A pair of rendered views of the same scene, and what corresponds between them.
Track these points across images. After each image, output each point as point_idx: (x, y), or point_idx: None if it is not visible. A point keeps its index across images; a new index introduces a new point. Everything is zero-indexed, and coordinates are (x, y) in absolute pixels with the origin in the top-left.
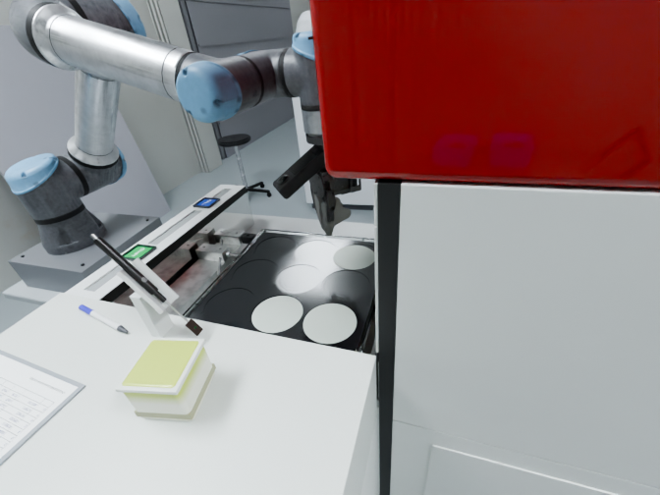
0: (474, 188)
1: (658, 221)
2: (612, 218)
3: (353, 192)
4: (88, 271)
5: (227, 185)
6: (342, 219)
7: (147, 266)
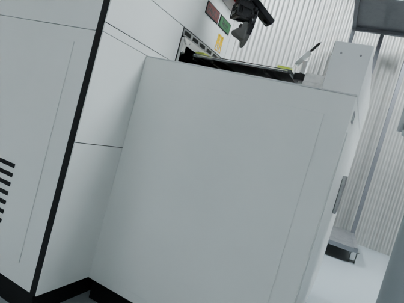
0: None
1: None
2: None
3: (233, 19)
4: (403, 108)
5: (362, 44)
6: (235, 36)
7: (305, 52)
